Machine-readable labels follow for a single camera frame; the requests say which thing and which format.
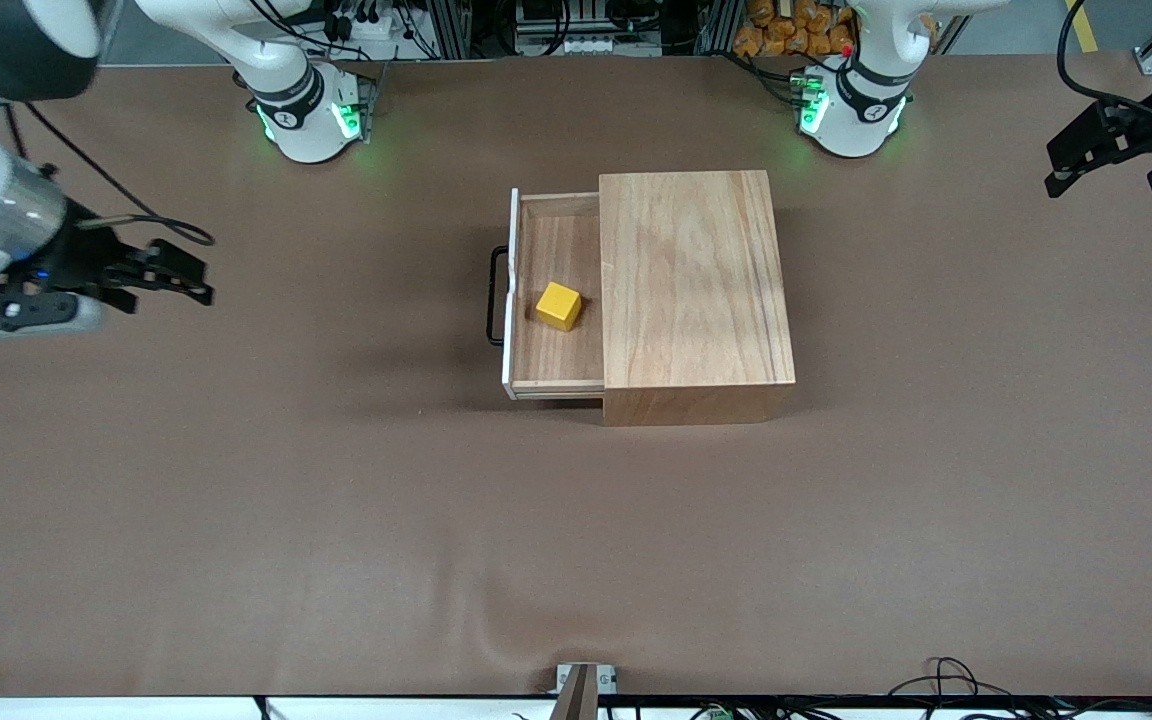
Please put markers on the wooden drawer cabinet box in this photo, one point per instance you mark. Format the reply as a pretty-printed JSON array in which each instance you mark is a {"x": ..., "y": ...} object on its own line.
[{"x": 696, "y": 290}]

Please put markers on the grey metal table clamp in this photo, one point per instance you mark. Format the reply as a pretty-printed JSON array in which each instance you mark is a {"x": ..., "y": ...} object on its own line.
[{"x": 576, "y": 690}]

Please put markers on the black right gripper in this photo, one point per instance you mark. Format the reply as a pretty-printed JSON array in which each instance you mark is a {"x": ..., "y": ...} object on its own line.
[{"x": 86, "y": 259}]

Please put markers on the orange snack bags pile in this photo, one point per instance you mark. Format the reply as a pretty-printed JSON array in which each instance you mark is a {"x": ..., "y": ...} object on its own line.
[{"x": 786, "y": 30}]

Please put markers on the grey arm base bracket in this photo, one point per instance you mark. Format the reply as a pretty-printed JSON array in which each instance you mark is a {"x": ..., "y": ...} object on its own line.
[{"x": 368, "y": 95}]

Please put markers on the aluminium frame post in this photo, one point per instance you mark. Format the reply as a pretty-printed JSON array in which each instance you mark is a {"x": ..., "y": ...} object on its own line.
[{"x": 451, "y": 25}]

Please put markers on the white power strip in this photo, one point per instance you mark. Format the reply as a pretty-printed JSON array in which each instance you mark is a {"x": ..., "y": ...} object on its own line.
[{"x": 366, "y": 28}]

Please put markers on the yellow cube block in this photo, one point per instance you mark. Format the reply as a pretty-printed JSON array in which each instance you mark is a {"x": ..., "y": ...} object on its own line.
[{"x": 558, "y": 305}]

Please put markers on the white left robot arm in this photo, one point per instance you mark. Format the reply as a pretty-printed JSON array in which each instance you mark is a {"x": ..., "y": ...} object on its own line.
[{"x": 851, "y": 125}]

